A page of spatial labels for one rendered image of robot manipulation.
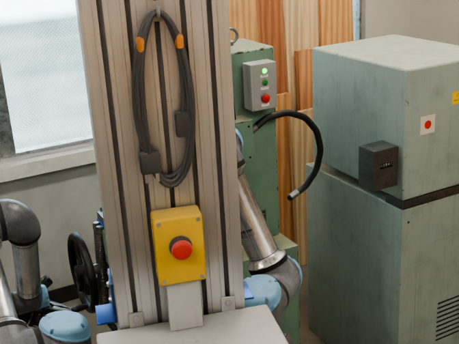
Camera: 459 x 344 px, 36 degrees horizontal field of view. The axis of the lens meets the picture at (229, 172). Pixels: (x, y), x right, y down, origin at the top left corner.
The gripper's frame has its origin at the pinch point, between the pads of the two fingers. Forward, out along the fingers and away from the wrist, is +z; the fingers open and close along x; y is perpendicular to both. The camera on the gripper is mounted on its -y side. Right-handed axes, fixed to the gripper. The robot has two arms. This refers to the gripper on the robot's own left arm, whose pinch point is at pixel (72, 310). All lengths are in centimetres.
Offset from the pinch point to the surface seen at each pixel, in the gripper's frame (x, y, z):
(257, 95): 17, -93, 28
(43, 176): -129, -21, 11
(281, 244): 14, -46, 62
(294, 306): 16, -25, 77
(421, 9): -122, -190, 193
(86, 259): 8.4, -20.9, -5.0
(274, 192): 8, -63, 55
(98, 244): -0.2, -24.8, 0.6
